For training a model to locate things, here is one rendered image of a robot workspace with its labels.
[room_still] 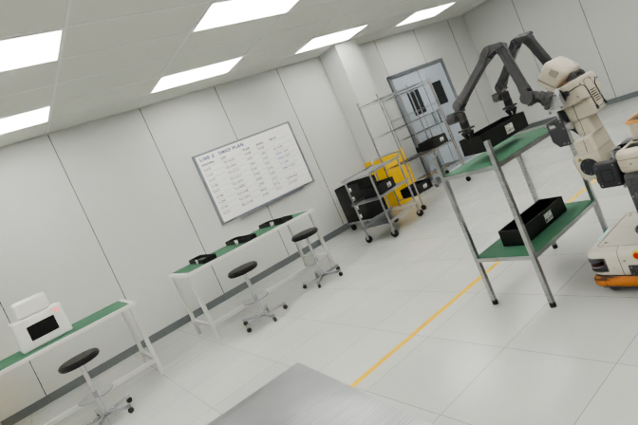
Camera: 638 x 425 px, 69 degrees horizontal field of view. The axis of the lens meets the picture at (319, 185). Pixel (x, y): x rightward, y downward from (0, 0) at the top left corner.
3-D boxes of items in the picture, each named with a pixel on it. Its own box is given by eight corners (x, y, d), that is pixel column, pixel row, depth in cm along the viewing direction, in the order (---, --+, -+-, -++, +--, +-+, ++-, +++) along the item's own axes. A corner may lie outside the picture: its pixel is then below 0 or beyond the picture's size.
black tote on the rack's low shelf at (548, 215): (526, 245, 302) (520, 229, 301) (503, 247, 316) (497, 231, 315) (567, 210, 333) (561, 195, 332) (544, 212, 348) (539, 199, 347)
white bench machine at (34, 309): (20, 352, 454) (-1, 309, 451) (66, 327, 482) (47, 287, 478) (25, 355, 425) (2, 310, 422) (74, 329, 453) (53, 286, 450)
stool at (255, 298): (236, 330, 510) (213, 279, 505) (275, 305, 539) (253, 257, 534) (255, 335, 468) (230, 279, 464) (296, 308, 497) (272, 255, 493)
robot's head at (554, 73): (584, 64, 275) (560, 53, 283) (568, 71, 263) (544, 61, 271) (572, 85, 284) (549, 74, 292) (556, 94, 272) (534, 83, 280)
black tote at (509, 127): (486, 151, 301) (479, 135, 300) (464, 157, 315) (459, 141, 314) (529, 125, 334) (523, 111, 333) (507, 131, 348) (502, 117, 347)
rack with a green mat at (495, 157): (491, 304, 321) (430, 157, 314) (553, 247, 371) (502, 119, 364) (554, 307, 283) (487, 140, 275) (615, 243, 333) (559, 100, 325)
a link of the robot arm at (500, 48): (497, 35, 276) (505, 36, 283) (478, 49, 286) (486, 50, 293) (535, 100, 266) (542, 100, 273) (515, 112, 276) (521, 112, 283)
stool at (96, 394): (67, 448, 390) (34, 382, 386) (104, 410, 442) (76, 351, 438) (117, 432, 381) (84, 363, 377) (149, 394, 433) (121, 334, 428)
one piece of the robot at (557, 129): (596, 129, 286) (584, 96, 285) (577, 143, 271) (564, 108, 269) (571, 136, 300) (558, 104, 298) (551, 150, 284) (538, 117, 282)
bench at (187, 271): (195, 335, 563) (166, 275, 558) (309, 266, 662) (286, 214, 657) (215, 341, 501) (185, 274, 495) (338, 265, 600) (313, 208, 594)
